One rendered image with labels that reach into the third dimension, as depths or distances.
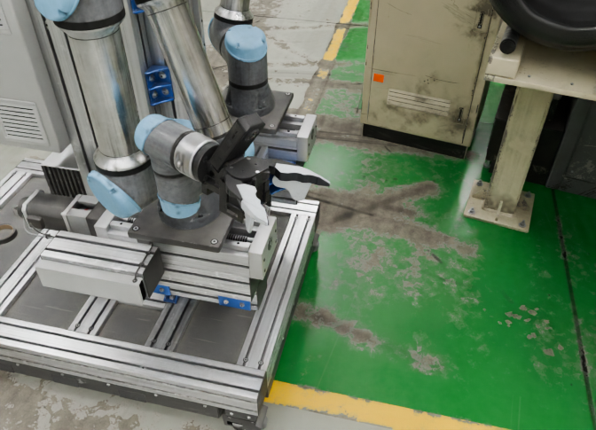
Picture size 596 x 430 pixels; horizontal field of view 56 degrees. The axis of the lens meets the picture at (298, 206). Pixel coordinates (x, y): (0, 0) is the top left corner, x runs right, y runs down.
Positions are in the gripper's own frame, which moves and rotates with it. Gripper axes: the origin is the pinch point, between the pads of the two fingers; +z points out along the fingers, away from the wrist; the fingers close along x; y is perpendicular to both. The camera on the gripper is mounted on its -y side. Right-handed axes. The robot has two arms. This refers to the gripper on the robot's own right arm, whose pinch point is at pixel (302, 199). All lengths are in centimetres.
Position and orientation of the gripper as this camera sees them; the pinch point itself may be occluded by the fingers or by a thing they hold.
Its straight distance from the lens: 83.0
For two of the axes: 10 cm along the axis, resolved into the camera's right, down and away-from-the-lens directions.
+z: 7.8, 4.1, -4.8
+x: -6.2, 4.0, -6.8
